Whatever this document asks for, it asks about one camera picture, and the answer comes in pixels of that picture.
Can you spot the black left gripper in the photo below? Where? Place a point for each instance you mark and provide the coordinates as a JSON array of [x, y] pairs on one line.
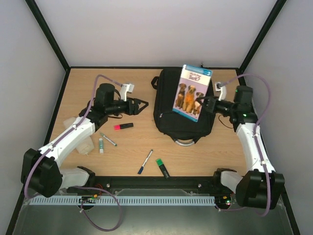
[[136, 106]]

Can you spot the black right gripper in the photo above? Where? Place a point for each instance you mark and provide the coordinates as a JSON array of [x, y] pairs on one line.
[[211, 105]]

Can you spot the purple dog picture book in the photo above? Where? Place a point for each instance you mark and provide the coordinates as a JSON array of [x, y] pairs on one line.
[[193, 83]]

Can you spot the black student backpack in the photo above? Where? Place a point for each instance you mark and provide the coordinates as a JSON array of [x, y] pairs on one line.
[[181, 130]]

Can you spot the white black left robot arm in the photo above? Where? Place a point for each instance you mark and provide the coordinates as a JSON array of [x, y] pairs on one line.
[[41, 168]]

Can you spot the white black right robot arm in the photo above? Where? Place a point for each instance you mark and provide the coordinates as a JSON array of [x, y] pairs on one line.
[[246, 126]]

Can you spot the pink black highlighter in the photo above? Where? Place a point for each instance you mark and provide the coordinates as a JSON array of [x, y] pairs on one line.
[[123, 126]]

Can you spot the green black highlighter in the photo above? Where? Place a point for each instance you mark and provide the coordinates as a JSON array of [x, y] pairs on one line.
[[162, 168]]

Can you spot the white green glue stick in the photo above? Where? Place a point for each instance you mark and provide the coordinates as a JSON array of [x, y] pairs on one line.
[[101, 146]]

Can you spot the blue capped white marker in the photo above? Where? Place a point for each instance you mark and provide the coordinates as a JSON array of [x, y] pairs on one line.
[[145, 161]]

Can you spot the beige fabric pencil roll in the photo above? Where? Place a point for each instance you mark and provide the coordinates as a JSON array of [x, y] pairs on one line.
[[86, 146]]

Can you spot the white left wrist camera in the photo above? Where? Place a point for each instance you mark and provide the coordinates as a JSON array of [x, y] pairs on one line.
[[125, 89]]

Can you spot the black aluminium frame rail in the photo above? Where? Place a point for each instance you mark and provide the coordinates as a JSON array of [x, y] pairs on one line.
[[203, 185]]

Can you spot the light blue slotted cable duct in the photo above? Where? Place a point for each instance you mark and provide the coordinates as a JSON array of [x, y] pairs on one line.
[[126, 201]]

